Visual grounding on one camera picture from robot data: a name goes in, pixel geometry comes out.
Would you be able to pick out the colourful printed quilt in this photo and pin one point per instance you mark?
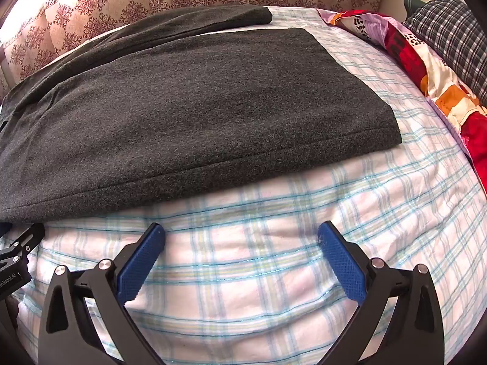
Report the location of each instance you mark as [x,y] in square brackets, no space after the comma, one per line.
[437,76]

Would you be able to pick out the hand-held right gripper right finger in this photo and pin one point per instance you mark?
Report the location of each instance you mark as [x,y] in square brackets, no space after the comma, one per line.
[341,262]

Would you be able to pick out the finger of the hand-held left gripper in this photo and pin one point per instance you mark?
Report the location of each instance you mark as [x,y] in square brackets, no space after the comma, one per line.
[26,241]

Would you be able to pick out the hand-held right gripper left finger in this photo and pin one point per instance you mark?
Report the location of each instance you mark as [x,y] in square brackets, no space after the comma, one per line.
[141,260]

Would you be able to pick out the dark green cloth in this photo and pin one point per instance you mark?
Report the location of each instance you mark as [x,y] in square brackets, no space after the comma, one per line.
[411,5]

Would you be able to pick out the plaid bed sheet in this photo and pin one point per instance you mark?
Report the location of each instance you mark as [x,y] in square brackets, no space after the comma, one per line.
[243,235]

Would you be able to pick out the dark grey pants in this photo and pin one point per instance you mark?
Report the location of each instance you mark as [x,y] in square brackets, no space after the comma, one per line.
[198,114]

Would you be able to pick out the dark checked pillow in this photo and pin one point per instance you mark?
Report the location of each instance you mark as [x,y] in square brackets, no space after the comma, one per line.
[452,30]

